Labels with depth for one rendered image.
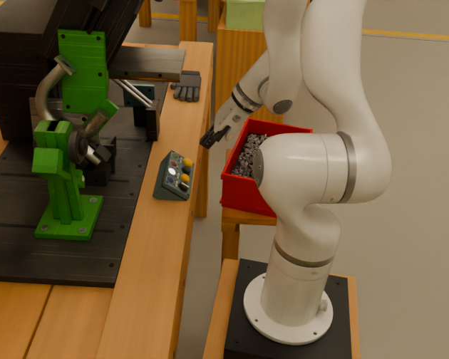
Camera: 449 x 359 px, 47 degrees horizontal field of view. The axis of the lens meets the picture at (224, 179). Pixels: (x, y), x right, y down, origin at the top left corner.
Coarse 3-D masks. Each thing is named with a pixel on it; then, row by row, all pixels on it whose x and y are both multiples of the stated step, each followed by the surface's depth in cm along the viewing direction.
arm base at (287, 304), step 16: (272, 256) 99; (272, 272) 100; (288, 272) 96; (304, 272) 95; (320, 272) 96; (256, 288) 112; (272, 288) 102; (288, 288) 99; (304, 288) 98; (320, 288) 100; (256, 304) 108; (272, 304) 103; (288, 304) 101; (304, 304) 101; (320, 304) 106; (256, 320) 106; (272, 320) 105; (288, 320) 103; (304, 320) 104; (320, 320) 107; (272, 336) 102; (288, 336) 103; (304, 336) 103; (320, 336) 104
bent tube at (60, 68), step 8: (56, 56) 126; (64, 64) 127; (56, 72) 127; (64, 72) 128; (72, 72) 127; (48, 80) 128; (56, 80) 129; (40, 88) 129; (48, 88) 130; (40, 96) 130; (40, 104) 131; (40, 112) 132; (48, 112) 132; (88, 152) 136; (96, 160) 136
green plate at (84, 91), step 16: (64, 32) 127; (80, 32) 127; (96, 32) 127; (64, 48) 129; (80, 48) 128; (96, 48) 128; (80, 64) 130; (96, 64) 130; (64, 80) 132; (80, 80) 132; (96, 80) 131; (64, 96) 133; (80, 96) 133; (96, 96) 133; (64, 112) 135; (80, 112) 135
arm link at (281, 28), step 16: (272, 0) 107; (288, 0) 106; (304, 0) 107; (272, 16) 110; (288, 16) 109; (272, 32) 112; (288, 32) 111; (272, 48) 112; (288, 48) 112; (272, 64) 113; (288, 64) 112; (272, 80) 114; (288, 80) 114; (272, 96) 117; (288, 96) 117; (272, 112) 121
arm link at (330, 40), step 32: (320, 0) 82; (352, 0) 81; (320, 32) 82; (352, 32) 82; (320, 64) 82; (352, 64) 82; (320, 96) 85; (352, 96) 83; (352, 128) 85; (352, 160) 83; (384, 160) 84; (352, 192) 85
